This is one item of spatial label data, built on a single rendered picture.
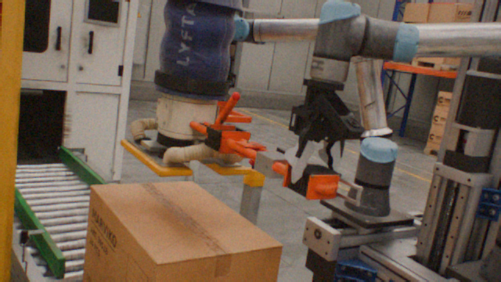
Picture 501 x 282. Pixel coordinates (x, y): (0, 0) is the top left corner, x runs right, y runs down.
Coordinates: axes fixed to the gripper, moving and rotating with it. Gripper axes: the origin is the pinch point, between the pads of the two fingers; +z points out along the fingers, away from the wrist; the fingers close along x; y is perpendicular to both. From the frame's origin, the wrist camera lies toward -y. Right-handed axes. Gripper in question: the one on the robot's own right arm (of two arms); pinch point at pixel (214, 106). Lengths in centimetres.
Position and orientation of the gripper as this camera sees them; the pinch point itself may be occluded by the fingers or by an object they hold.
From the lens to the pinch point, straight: 183.7
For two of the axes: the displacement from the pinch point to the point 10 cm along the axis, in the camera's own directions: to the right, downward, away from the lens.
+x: 8.2, 0.1, 5.7
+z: -1.5, 9.7, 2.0
